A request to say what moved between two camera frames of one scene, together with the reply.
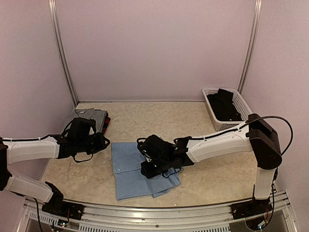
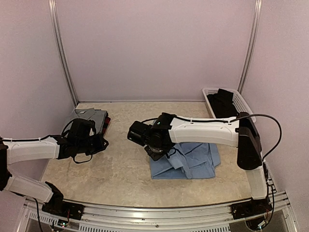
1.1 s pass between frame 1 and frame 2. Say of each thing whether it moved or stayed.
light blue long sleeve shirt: moved
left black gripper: stayed
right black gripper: moved
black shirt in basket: stayed
